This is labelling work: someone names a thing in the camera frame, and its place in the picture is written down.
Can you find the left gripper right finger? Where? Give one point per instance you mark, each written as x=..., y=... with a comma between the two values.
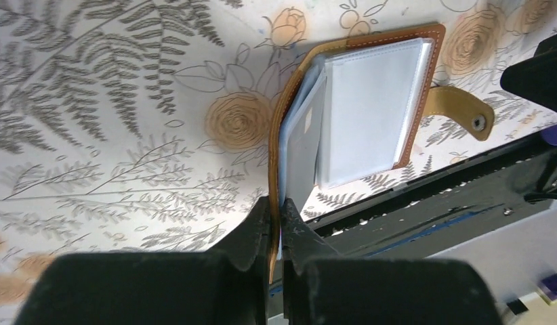
x=321, y=286

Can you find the purple marker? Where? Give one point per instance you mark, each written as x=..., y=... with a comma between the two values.
x=549, y=135

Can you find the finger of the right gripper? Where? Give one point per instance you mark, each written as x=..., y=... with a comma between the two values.
x=535, y=79

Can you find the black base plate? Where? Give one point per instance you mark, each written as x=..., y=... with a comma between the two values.
x=496, y=212

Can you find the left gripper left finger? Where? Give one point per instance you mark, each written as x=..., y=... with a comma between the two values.
x=226, y=284

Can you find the floral tablecloth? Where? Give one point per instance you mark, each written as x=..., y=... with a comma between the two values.
x=143, y=125

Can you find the brown leather card holder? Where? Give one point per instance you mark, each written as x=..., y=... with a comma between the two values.
x=352, y=109

